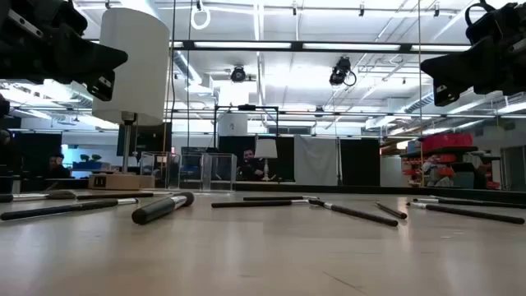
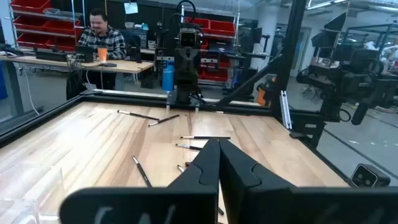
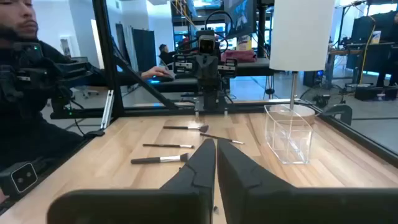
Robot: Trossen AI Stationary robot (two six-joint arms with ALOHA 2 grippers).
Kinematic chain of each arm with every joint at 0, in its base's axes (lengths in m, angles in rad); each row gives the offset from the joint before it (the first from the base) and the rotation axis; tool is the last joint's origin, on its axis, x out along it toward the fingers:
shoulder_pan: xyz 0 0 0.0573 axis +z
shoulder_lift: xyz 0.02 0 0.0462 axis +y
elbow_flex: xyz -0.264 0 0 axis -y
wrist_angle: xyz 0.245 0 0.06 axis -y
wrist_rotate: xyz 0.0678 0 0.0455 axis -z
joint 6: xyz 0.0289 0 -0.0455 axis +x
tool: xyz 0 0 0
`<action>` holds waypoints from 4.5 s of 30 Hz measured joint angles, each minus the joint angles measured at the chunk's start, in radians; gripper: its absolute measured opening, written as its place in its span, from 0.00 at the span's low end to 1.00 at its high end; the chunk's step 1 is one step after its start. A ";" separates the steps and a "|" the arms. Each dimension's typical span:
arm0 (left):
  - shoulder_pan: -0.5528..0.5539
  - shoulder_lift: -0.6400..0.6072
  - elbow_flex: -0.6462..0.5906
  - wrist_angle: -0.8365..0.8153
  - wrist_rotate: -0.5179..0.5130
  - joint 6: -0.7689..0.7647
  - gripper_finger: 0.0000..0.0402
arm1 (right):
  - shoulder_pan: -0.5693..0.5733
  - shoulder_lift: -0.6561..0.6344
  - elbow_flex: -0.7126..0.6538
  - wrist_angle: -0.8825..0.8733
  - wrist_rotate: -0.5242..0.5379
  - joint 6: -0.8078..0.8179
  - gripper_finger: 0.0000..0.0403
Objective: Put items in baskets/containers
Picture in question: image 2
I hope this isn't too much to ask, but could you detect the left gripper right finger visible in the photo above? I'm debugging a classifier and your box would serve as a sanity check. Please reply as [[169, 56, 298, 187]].
[[219, 138, 398, 224]]

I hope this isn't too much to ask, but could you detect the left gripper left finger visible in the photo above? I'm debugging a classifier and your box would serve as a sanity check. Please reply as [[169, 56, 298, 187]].
[[58, 138, 221, 224]]

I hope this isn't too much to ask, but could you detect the blue cylinder container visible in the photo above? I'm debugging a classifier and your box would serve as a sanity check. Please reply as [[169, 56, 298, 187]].
[[161, 60, 175, 92]]

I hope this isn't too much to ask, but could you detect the red bin storage rack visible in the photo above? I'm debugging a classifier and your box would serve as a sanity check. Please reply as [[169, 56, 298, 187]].
[[183, 17, 241, 85], [9, 0, 85, 53]]

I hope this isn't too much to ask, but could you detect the wooden top office desk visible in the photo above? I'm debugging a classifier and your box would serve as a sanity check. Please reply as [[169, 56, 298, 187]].
[[0, 54, 155, 116]]

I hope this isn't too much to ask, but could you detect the dark office chair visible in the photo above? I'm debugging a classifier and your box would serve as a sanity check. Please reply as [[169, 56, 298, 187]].
[[119, 29, 142, 63]]

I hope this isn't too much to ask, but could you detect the orange black equipment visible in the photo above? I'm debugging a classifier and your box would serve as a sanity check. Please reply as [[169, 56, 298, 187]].
[[256, 77, 276, 107]]

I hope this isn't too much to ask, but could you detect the white paper sheet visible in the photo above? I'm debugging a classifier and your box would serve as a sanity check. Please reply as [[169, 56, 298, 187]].
[[123, 2, 139, 15]]

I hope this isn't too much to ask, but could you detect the person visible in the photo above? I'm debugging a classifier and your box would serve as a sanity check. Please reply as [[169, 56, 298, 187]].
[[77, 8, 127, 61]]

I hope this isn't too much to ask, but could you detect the flat black desk box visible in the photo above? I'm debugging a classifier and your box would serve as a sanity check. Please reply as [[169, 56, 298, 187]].
[[34, 49, 68, 63]]

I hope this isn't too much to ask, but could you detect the clear acrylic brush organizer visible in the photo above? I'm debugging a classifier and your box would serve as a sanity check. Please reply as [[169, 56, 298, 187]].
[[0, 164, 67, 224]]

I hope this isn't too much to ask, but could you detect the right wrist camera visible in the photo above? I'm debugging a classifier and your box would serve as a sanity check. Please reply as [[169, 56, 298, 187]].
[[177, 27, 200, 49]]

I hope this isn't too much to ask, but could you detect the black metal table frame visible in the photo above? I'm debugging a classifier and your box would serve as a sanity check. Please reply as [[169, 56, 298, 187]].
[[0, 0, 355, 187]]

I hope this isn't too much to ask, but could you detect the silver frame bracket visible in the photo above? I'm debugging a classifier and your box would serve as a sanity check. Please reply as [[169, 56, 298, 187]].
[[279, 90, 294, 130]]

